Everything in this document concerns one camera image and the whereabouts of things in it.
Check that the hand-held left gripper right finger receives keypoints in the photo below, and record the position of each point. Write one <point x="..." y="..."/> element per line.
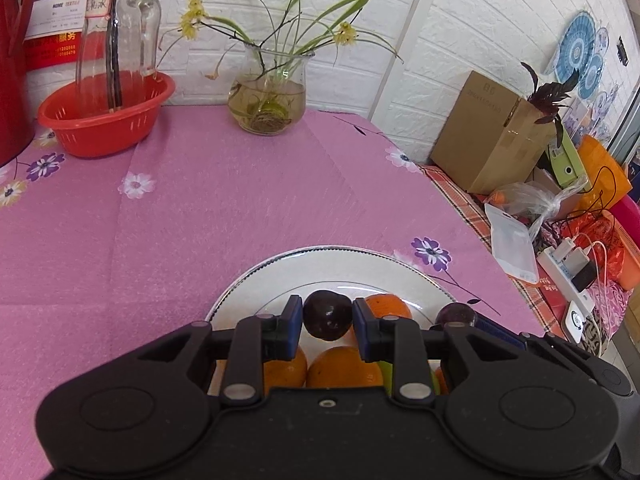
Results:
<point x="362" y="330"/>

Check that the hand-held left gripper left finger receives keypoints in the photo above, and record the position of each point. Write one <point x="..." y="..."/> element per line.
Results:
<point x="292" y="327"/>

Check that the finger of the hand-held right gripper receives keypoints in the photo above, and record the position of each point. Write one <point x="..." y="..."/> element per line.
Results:
<point x="500" y="332"/>

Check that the dark purple plum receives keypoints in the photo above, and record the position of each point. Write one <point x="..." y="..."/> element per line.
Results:
<point x="327" y="317"/>

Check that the orange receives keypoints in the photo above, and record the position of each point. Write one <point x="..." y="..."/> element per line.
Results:
<point x="390" y="306"/>
<point x="345" y="370"/>

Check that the reddish purple plum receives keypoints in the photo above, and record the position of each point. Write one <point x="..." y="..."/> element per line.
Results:
<point x="455" y="316"/>

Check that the tangerine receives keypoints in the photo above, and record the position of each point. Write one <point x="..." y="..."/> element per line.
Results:
<point x="285" y="375"/>

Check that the green apple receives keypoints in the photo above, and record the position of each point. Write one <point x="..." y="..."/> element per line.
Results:
<point x="433" y="381"/>
<point x="386" y="379"/>

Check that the white plate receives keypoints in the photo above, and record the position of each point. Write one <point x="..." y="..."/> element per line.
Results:
<point x="325" y="270"/>

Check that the white round device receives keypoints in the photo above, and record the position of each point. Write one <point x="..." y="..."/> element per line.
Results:
<point x="577" y="320"/>

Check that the white power strip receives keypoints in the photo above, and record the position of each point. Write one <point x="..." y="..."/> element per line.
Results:
<point x="555" y="272"/>

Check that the white pouch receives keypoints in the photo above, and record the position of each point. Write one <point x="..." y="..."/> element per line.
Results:
<point x="512" y="245"/>

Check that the black charger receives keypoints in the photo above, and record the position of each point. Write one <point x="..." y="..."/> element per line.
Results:
<point x="585" y="276"/>

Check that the white charger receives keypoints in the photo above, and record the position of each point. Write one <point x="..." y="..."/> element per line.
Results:
<point x="570" y="255"/>

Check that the red plastic bag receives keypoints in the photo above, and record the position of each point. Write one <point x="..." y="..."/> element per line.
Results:
<point x="612" y="255"/>

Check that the plaid cloth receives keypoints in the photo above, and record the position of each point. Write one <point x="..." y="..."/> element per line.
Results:
<point x="470" y="210"/>

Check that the clear plastic bag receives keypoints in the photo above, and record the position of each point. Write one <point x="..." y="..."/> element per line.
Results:
<point x="530" y="200"/>

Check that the pink floral tablecloth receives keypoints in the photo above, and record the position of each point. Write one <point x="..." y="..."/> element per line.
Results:
<point x="200" y="210"/>

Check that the cardboard box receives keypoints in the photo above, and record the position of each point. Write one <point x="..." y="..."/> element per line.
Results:
<point x="485" y="135"/>

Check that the orange bag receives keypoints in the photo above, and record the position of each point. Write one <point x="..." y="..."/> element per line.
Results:
<point x="600" y="160"/>

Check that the yellow flowering orchid plant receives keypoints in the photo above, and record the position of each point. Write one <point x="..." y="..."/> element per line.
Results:
<point x="262" y="120"/>

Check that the glass vase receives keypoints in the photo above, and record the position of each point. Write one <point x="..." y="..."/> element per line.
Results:
<point x="295" y="105"/>

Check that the dark red leaf plant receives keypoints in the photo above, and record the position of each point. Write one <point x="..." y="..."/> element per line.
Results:
<point x="547" y="95"/>

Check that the red plastic basket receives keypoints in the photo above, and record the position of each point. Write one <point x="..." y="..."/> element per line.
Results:
<point x="100" y="135"/>

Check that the black stirring stick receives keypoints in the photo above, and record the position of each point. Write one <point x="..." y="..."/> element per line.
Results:
<point x="112" y="60"/>

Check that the glass pitcher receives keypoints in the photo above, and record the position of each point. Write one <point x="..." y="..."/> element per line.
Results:
<point x="137" y="35"/>

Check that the red thermos jug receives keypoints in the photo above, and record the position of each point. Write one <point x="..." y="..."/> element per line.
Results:
<point x="12" y="85"/>

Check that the small blue patterned wall decoration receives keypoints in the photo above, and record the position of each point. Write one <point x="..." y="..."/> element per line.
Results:
<point x="592" y="77"/>

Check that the large blue patterned wall decoration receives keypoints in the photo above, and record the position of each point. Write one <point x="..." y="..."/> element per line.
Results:
<point x="575" y="45"/>

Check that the black wall hook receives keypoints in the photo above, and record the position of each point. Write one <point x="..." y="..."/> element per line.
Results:
<point x="621" y="50"/>

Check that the wall poster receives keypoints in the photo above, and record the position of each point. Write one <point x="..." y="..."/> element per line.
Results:
<point x="55" y="20"/>

